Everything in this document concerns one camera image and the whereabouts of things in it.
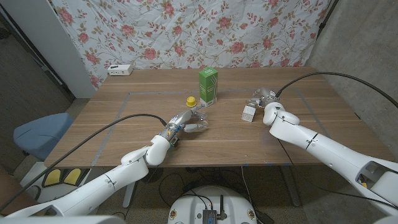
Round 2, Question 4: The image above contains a blue padded stool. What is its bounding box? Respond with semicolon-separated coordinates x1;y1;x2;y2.
12;112;75;162

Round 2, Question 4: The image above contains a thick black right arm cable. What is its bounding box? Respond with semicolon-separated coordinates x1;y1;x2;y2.
275;72;398;109

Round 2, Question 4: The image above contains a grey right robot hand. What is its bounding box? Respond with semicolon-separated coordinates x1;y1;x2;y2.
246;86;280;110

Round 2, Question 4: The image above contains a white robot torso shell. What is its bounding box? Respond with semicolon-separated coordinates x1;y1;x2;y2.
0;215;127;224

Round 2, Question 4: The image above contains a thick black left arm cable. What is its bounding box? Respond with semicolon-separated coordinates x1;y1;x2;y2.
0;113;169;212

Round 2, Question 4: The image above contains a black antenna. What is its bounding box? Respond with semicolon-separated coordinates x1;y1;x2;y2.
217;195;228;221

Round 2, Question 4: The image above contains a white table leg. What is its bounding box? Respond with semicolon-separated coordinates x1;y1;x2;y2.
279;164;302;208
122;180;137;209

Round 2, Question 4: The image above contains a dark round floor fan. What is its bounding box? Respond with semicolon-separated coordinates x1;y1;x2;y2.
146;167;165;184

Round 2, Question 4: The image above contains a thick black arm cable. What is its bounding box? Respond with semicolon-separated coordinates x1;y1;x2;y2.
275;72;398;109
0;113;169;212

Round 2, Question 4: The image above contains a black stand pole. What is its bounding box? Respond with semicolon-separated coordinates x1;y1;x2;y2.
317;0;340;30

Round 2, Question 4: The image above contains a green straw box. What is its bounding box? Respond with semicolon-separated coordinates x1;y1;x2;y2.
198;67;219;108

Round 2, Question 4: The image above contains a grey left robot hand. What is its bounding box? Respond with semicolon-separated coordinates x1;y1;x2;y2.
158;105;210;147

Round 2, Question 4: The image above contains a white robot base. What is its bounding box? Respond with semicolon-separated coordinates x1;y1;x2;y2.
167;185;258;224

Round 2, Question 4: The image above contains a person leg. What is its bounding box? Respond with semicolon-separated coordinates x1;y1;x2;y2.
0;167;40;217

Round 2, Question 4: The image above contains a white door panel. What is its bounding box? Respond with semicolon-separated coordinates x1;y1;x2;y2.
0;0;97;100

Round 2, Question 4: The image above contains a clear white-capped medicine bottle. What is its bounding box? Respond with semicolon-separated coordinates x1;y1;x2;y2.
197;110;210;129

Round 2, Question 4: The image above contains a white perforated cube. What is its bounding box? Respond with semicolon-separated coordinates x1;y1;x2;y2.
241;105;257;123

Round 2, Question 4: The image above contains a white power adapter box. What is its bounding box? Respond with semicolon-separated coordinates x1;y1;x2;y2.
107;64;134;77

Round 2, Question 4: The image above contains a floral backdrop cloth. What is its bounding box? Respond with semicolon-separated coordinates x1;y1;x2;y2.
49;0;332;90

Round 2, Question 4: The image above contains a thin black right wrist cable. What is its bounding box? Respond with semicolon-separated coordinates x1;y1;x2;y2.
277;139;398;210

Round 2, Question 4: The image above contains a black power brick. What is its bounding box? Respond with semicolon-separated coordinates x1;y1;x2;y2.
254;210;276;224

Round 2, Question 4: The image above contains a grey computer module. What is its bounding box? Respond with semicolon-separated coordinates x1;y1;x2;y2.
202;208;218;224

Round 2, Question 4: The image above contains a grey sneaker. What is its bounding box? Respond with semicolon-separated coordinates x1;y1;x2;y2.
24;185;42;202

